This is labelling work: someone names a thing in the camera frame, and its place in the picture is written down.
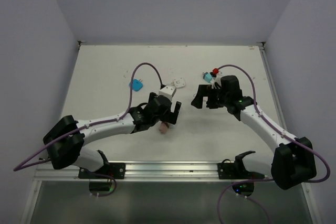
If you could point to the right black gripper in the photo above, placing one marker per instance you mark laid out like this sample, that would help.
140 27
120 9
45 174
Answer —
205 91

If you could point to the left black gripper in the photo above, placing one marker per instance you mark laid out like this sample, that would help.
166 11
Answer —
170 117

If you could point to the brown USB charger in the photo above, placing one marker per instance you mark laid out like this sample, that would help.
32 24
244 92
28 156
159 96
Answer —
164 127

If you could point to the white plug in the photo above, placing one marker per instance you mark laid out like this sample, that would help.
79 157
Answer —
178 82

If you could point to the blue plug adapter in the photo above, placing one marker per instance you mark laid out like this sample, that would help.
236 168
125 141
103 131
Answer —
136 85

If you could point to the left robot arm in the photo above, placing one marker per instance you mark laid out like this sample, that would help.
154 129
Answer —
66 141

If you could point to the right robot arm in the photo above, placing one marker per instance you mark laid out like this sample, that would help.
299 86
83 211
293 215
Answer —
292 162

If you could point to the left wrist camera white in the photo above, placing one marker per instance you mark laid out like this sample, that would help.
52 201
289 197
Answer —
168 91

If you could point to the aluminium mounting rail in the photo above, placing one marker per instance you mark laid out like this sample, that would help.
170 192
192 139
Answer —
129 171

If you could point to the right black base bracket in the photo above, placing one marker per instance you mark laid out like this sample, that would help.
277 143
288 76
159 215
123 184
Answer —
230 170

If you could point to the black base bracket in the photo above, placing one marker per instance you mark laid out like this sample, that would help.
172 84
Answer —
115 170
230 170

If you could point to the left black base bracket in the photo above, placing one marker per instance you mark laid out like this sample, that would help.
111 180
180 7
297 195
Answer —
115 170

